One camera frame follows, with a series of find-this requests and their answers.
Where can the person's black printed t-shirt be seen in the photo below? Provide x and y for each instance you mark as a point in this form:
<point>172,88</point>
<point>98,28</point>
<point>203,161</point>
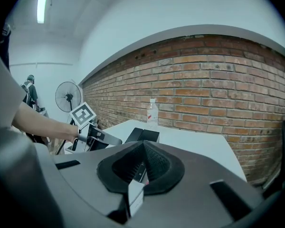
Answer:
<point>2,51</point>

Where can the clear plastic water bottle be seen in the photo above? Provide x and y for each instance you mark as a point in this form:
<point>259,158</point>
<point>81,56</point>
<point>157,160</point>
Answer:
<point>152,117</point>

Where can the person's left forearm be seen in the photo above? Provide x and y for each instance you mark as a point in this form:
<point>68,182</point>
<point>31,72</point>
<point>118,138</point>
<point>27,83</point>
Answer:
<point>42,125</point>

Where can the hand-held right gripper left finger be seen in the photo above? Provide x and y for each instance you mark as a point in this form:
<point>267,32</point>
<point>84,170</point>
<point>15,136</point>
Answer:
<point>90,174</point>

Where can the long ceiling light tube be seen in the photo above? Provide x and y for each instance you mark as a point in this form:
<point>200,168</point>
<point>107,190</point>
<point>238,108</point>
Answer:
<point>42,3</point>

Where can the black narrow box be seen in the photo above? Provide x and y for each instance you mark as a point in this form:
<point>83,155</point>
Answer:
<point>134,135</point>

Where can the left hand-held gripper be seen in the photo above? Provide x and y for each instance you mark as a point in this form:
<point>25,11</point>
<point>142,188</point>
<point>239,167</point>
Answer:
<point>83,115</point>

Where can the white folding table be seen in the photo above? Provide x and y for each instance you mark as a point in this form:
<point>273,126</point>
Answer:
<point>192,151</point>

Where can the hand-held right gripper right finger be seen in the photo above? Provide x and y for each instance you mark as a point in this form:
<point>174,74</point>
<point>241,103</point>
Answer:
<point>194,189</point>

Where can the black pedestal fan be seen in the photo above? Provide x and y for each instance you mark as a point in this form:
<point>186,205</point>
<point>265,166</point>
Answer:
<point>67,96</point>

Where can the folded newspaper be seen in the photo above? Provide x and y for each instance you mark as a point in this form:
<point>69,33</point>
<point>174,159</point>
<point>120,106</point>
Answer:
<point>135,198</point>

